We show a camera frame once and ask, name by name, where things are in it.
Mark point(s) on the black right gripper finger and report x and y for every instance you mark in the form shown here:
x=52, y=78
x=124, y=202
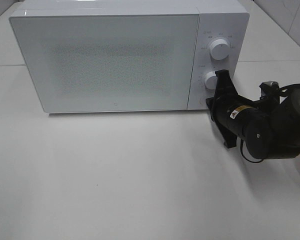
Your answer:
x=224, y=85
x=230, y=139

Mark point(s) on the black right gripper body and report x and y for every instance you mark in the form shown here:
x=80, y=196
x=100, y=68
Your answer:
x=248, y=123

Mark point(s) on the white microwave door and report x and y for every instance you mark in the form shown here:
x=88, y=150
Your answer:
x=85, y=64

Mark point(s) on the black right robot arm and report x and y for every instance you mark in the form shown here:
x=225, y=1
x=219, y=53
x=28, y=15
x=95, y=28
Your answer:
x=284, y=121

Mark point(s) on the lower white microwave knob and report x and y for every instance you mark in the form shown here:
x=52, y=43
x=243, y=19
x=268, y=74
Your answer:
x=210, y=80

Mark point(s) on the white microwave knob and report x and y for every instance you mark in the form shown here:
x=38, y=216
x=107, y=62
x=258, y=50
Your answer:
x=210, y=80
x=219, y=48

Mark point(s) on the upper white microwave knob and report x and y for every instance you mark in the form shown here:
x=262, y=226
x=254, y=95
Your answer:
x=219, y=48

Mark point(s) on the white microwave oven body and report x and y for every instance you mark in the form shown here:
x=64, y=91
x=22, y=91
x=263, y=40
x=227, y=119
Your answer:
x=217, y=18

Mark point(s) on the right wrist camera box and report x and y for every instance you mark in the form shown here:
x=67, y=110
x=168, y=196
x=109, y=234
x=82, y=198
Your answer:
x=269, y=93

